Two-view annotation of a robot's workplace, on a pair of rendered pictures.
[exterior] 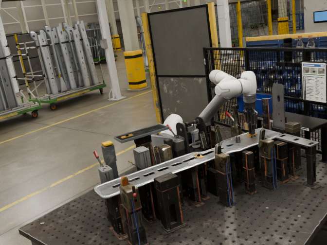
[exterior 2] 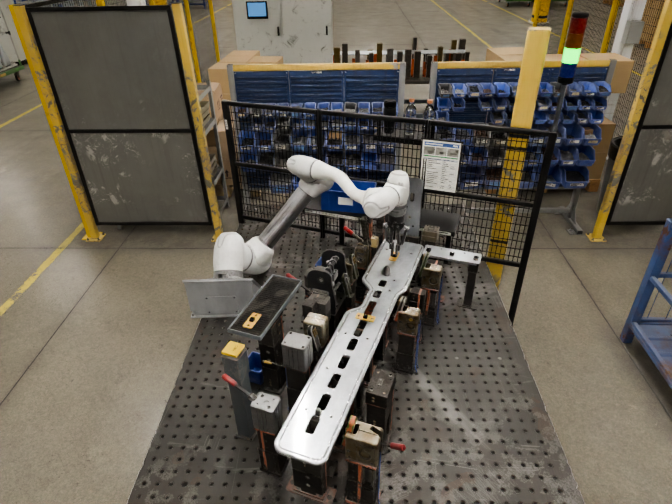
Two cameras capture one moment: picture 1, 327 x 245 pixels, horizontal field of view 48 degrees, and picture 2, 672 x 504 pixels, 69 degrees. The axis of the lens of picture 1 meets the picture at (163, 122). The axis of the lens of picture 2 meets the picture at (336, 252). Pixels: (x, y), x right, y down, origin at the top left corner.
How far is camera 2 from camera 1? 153 cm
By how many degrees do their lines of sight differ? 40
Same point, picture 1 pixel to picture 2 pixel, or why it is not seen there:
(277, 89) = (412, 185)
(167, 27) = (81, 41)
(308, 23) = (240, 18)
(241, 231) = (466, 409)
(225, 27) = not seen: hidden behind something
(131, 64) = not seen: outside the picture
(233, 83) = (391, 196)
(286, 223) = (498, 375)
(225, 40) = not seen: hidden behind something
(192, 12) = (139, 17)
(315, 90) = (440, 177)
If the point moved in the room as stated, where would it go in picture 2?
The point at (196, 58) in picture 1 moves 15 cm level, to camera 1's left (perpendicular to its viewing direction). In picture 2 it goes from (154, 100) to (135, 104)
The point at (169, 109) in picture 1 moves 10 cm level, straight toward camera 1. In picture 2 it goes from (103, 187) to (107, 191)
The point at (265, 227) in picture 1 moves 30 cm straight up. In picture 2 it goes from (485, 391) to (496, 340)
